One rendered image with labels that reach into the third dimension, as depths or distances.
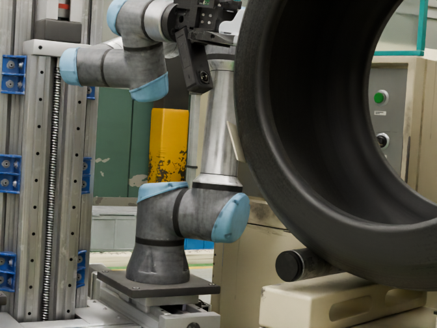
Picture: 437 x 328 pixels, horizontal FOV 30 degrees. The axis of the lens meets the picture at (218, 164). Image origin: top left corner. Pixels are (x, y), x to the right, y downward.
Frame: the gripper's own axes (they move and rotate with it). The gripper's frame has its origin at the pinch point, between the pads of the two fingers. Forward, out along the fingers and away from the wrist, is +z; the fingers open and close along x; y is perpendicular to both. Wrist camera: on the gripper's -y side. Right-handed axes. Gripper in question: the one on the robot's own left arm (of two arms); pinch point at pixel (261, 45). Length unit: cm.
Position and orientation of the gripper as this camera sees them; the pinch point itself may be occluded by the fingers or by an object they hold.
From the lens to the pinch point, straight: 133.4
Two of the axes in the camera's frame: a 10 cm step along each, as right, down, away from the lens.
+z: 7.4, 2.0, -6.4
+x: 6.5, 0.1, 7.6
